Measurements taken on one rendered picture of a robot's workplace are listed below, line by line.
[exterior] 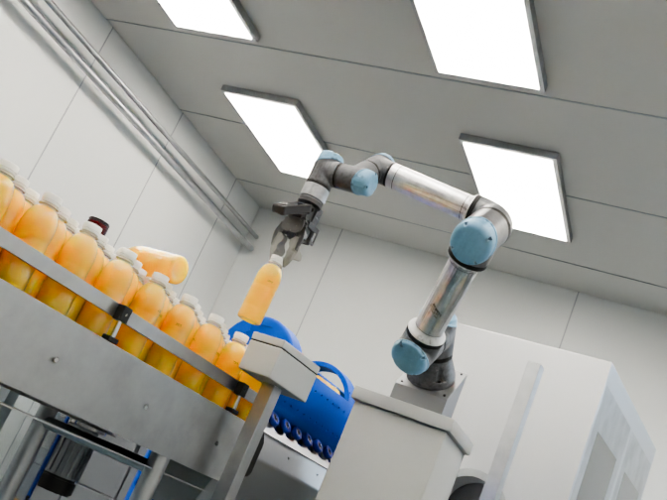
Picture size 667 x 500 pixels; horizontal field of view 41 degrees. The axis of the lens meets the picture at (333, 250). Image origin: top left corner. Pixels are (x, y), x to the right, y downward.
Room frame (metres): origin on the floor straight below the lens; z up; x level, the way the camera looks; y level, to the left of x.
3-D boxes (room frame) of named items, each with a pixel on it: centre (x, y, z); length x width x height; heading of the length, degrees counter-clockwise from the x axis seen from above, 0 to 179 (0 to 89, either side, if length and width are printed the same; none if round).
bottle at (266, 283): (2.41, 0.13, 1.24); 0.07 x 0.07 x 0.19
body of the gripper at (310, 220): (2.43, 0.11, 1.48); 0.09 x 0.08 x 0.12; 146
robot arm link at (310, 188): (2.42, 0.12, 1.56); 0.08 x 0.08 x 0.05
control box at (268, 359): (2.29, 0.00, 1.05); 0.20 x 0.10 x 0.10; 146
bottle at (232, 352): (2.33, 0.13, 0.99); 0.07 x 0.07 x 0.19
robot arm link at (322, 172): (2.41, 0.11, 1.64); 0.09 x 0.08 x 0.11; 63
